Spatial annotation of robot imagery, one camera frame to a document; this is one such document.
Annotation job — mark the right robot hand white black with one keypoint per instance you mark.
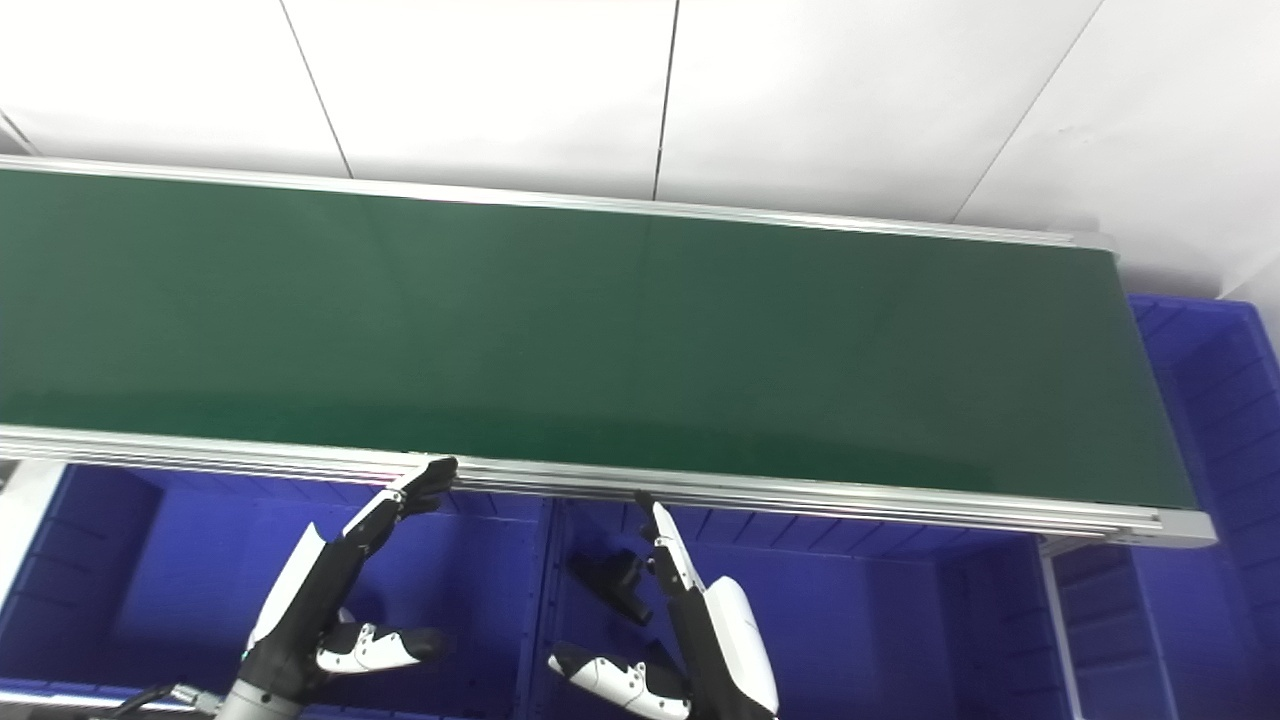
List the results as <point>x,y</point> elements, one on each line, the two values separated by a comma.
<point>735,640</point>

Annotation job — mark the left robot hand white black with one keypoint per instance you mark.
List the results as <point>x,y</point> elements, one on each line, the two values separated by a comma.
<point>300,610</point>

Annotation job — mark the black flange part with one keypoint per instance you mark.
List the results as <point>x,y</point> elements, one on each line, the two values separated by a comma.
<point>615,585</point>

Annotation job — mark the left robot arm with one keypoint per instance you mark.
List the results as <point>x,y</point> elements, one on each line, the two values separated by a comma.
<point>255,703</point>

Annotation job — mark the blue plastic bin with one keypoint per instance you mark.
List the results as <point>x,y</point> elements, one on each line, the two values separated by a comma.
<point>180,580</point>
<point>1220,450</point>
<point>870,620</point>

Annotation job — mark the aluminium conveyor leg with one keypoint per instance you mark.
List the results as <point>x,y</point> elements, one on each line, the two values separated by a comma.
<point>1060,630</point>

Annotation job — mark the green conveyor belt aluminium frame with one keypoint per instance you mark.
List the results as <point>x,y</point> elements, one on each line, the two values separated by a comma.
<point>600,330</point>

